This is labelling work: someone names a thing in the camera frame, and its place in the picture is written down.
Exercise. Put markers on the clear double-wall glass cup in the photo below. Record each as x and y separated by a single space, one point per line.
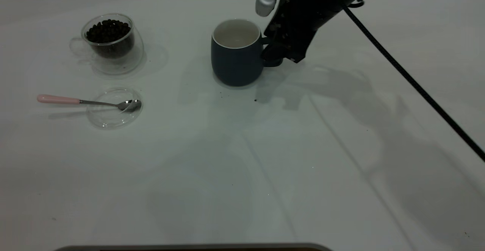
121 63

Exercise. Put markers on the dark coffee beans pile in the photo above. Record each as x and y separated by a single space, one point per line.
108 33

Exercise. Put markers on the clear round glass lid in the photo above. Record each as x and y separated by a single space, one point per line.
110 119

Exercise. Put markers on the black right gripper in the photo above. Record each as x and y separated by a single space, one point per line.
310 1

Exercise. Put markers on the dark blue-grey ceramic mug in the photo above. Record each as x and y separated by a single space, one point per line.
235 67

